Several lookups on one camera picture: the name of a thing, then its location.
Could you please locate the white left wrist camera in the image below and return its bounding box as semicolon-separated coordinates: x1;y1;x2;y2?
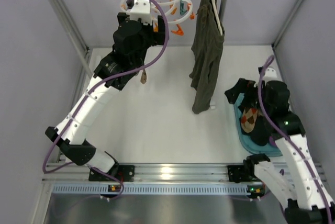
129;0;152;26

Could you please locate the white clip sock hanger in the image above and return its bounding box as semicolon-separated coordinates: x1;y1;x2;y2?
120;0;195;36

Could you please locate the white garment hanger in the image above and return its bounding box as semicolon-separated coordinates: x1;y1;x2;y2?
211;0;224;36

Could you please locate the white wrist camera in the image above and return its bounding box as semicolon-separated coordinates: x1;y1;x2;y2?
129;0;152;26
262;67;278;83

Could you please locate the black sock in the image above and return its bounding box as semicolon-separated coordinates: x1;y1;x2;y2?
249;117;271;146

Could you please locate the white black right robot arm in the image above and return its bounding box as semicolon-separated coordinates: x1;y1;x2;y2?
225;78;334;223

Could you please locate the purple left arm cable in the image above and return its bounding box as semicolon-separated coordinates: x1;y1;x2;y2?
42;0;170;198

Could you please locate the teal plastic basket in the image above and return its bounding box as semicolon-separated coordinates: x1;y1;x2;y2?
233;93;282;158

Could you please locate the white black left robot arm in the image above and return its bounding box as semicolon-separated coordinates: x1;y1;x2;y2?
46;13;169;176

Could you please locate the aluminium mounting rail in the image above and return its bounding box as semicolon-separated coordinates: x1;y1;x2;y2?
42;163;229;183

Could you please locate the olive green hanging garment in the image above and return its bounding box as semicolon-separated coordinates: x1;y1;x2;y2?
189;0;225;114

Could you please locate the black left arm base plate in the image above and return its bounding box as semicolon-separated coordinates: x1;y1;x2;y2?
88;165;135;182

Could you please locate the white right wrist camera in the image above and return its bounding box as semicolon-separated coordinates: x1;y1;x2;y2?
262;67;278;83

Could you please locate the brown beige checked sock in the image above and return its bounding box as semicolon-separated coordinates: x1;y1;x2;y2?
140;69;147;84

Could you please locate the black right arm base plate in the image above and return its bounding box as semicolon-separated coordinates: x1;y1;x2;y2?
227;165;259;183

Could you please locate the white slotted cable duct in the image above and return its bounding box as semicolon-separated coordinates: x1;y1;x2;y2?
52;183;265;196

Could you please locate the orange brown argyle sock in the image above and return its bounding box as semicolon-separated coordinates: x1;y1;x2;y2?
240;107;263;133

